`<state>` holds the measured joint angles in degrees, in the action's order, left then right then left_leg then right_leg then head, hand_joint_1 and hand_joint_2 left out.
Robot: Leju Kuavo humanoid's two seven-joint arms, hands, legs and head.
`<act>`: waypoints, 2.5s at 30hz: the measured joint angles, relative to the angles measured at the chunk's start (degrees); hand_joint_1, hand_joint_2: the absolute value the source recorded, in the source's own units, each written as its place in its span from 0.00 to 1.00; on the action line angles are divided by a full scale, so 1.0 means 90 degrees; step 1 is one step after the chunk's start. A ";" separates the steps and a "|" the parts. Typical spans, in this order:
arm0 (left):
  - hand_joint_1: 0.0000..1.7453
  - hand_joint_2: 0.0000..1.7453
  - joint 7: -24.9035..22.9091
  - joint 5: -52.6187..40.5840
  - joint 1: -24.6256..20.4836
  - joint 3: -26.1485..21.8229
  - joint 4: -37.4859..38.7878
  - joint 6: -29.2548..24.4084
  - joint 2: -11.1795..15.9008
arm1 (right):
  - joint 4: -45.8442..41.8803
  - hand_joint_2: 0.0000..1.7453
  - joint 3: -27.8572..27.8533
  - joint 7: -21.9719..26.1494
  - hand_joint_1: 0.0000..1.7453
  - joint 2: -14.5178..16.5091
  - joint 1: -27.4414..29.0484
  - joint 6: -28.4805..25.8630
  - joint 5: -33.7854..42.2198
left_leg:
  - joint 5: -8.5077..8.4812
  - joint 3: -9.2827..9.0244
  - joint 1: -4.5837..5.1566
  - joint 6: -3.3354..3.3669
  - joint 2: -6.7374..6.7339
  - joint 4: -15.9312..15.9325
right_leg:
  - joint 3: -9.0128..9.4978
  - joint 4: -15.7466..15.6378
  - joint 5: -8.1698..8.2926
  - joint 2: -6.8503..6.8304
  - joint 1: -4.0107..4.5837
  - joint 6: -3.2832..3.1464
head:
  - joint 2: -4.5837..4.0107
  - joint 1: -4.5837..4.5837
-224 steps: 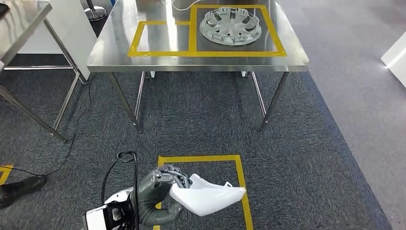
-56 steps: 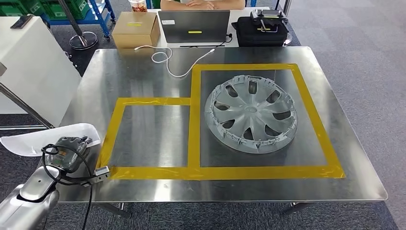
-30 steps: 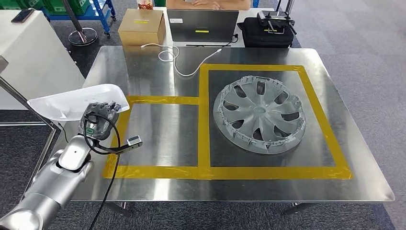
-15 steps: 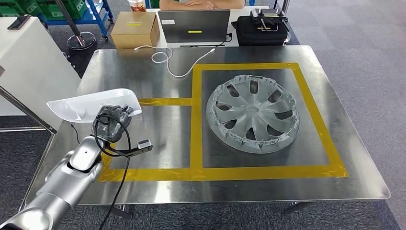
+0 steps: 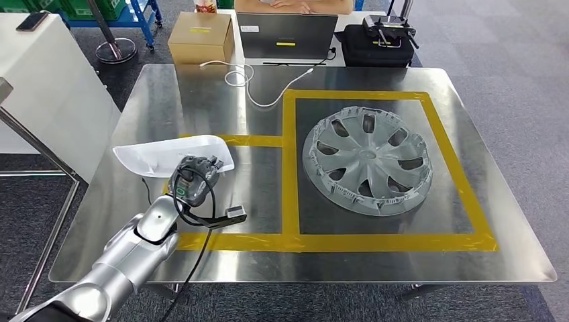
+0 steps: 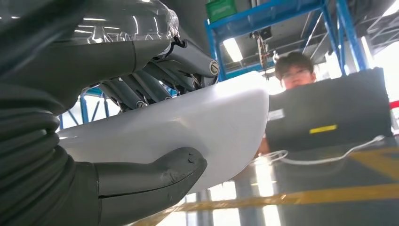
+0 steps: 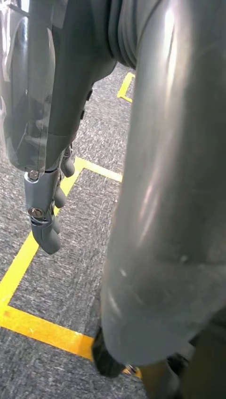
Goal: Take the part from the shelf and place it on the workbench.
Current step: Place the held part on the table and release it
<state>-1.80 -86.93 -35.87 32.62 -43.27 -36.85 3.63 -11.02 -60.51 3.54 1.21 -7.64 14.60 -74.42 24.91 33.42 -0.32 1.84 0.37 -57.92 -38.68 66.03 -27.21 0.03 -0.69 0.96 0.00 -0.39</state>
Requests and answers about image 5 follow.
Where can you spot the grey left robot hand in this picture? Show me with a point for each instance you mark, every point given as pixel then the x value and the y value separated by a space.
pixel 195 182

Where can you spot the white plastic mirror cover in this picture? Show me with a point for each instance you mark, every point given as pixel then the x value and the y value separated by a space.
pixel 169 153

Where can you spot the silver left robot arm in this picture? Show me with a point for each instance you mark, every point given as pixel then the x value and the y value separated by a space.
pixel 133 253

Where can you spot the stainless steel workbench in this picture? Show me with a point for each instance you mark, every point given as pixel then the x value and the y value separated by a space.
pixel 355 266

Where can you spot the cardboard box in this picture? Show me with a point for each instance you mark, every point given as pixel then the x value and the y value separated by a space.
pixel 200 42

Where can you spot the blue cart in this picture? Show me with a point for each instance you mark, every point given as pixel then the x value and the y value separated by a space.
pixel 143 22

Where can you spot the white cabinet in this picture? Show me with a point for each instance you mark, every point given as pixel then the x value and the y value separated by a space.
pixel 53 89

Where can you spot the grey wheel hubcap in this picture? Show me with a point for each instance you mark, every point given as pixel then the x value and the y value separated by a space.
pixel 369 160

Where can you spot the dark grey laptop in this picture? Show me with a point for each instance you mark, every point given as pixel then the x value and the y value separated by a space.
pixel 284 31

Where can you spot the printed snack can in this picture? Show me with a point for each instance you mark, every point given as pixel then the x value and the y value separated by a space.
pixel 205 5

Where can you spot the person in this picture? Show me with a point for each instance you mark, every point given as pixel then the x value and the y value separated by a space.
pixel 302 5

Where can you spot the green crate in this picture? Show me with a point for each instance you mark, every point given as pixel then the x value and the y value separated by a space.
pixel 75 9
pixel 26 5

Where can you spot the black bag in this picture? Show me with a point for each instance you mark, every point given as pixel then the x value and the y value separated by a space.
pixel 373 55

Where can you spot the black phone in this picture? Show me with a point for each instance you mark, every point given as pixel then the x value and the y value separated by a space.
pixel 32 21

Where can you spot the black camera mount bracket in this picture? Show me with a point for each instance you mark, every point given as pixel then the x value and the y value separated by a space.
pixel 209 221

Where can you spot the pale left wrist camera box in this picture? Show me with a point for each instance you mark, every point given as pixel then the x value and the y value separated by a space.
pixel 236 212

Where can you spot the stanchion post chrome base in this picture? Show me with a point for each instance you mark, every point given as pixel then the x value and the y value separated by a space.
pixel 116 51

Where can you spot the steel frame side table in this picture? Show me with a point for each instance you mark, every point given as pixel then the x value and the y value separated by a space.
pixel 4 91

